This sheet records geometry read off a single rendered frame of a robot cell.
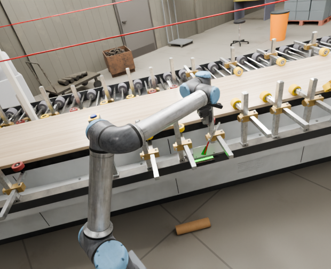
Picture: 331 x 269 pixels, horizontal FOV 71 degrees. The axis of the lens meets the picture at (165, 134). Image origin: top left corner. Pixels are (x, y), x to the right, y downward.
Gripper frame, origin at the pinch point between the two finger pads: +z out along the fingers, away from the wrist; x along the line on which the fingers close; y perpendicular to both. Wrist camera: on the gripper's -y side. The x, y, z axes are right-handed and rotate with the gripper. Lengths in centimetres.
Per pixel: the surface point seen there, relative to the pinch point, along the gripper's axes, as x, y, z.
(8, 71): -102, 153, -39
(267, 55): -114, -105, 4
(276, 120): -6, -53, 14
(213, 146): -5.4, -3.3, 23.8
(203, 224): 8, 14, 94
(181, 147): -5.3, 21.0, 17.0
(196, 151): -5.4, 10.0, 24.9
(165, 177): -8, 37, 46
